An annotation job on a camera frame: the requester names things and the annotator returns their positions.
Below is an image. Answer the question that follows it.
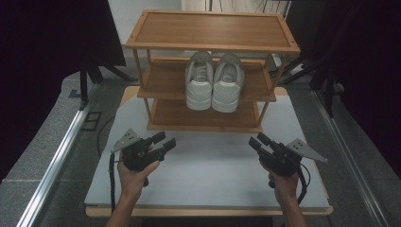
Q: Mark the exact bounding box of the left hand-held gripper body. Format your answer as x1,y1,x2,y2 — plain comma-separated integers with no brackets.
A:
110,128,166,173

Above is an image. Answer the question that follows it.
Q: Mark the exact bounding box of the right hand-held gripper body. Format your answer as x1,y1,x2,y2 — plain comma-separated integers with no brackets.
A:
257,138,328,177

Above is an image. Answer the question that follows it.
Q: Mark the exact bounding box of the white sneaker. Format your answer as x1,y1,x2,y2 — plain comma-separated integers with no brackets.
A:
184,51,215,112
211,52,246,114

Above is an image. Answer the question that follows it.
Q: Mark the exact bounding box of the wooden three-tier shoe rack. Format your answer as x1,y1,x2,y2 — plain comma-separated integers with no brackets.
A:
125,9,302,134

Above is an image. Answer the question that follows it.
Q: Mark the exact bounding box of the person's left hand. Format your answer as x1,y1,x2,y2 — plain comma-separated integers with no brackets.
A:
116,145,162,203

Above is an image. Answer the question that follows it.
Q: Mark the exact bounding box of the person's right hand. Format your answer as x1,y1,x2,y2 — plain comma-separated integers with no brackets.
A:
259,161,301,206

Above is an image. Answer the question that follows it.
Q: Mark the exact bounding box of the black metal stand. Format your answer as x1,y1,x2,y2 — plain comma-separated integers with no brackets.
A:
277,46,345,118
78,60,140,112

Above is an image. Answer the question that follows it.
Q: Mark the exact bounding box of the dark curtain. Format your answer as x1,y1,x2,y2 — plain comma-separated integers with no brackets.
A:
283,0,401,181
0,0,127,183

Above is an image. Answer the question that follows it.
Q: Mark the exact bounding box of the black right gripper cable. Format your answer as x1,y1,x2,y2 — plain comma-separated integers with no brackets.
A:
295,163,312,206

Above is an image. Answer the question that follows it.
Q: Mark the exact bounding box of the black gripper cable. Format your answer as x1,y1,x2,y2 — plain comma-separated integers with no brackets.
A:
295,163,312,206
108,152,118,213

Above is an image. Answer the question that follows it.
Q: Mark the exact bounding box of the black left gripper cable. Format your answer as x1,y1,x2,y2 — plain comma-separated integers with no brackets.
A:
108,152,118,213

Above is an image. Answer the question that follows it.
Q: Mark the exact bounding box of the thin black floor cable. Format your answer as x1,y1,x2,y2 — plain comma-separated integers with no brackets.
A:
96,114,116,158

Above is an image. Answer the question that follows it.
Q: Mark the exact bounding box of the black floor socket frame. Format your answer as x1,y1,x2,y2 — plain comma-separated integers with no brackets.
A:
80,110,103,132

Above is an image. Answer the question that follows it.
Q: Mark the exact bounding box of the aluminium floor rail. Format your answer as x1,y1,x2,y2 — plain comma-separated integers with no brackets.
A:
311,89,391,227
15,83,102,227

